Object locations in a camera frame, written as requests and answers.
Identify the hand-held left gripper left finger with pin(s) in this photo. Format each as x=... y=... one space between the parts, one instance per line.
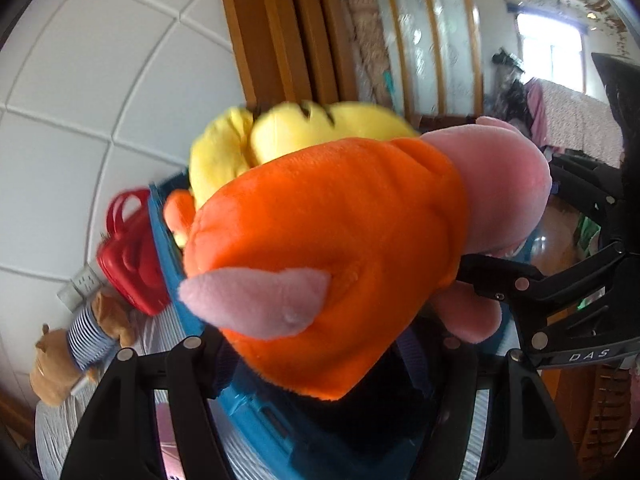
x=192 y=400

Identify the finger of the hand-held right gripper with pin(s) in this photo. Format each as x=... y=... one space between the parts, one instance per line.
x=530 y=290
x=595 y=185

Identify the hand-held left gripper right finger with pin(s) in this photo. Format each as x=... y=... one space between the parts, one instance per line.
x=457 y=400

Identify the blue plastic crate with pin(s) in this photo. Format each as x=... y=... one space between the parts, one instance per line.
x=250 y=420

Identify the pink pig plush orange dress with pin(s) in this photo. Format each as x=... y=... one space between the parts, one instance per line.
x=325 y=235

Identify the yellow mouse plush toy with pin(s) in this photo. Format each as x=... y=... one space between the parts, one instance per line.
x=300 y=130

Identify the green cloth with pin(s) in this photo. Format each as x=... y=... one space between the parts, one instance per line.
x=589 y=235

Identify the pink patterned blanket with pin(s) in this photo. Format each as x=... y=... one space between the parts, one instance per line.
x=575 y=115

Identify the bright window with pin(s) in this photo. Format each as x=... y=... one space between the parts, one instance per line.
x=550 y=50

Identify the red mini suitcase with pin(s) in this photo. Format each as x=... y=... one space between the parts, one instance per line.
x=130 y=270

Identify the brown capybara plush striped shirt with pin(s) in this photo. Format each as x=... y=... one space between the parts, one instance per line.
x=50 y=370

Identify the wooden glass partition screen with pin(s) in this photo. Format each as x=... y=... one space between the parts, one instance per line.
x=450 y=35

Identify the rolled patterned carpet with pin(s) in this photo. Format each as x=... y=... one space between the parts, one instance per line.
x=370 y=45

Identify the grey wall socket panel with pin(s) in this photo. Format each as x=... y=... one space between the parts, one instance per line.
x=82 y=285

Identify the wooden headboard frame post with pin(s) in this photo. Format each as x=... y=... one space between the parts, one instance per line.
x=285 y=30

